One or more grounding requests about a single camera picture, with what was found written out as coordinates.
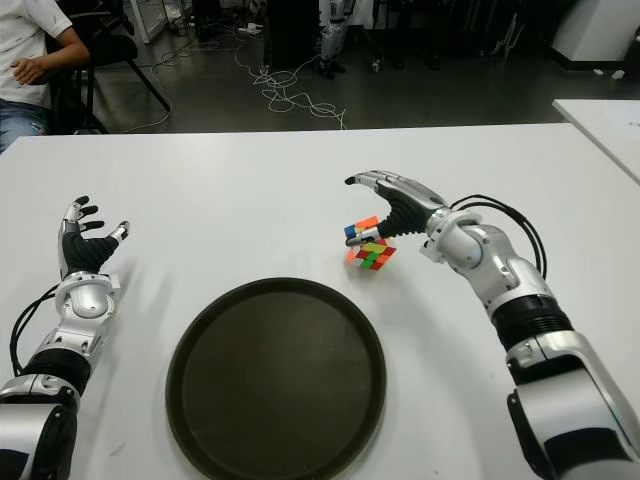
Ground black chair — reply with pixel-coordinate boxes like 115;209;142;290
44;9;172;135

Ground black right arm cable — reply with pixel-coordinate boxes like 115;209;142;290
449;193;549;274

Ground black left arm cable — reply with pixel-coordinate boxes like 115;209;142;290
10;287;61;376

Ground tangled white floor cable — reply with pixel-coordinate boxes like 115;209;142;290
234;29;347;130

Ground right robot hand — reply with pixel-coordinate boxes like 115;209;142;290
343;169;450;249

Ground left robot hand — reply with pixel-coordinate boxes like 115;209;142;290
58;195;131;279

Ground white framed furniture panel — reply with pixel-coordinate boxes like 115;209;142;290
122;0;169;45

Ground seated person in white shirt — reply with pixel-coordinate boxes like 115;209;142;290
0;0;91;154

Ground white side table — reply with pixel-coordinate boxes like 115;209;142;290
551;98;640;184

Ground leaning grey metal frame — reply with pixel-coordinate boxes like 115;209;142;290
492;12;526;59

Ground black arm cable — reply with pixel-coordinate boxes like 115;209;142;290
449;193;549;274
10;287;61;376

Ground dark brown round plate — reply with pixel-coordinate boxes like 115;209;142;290
165;277;389;480

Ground multicoloured Rubik's cube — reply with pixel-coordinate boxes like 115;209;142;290
343;214;397;272

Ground white cabinet with black base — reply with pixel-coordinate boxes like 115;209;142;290
549;0;640;84

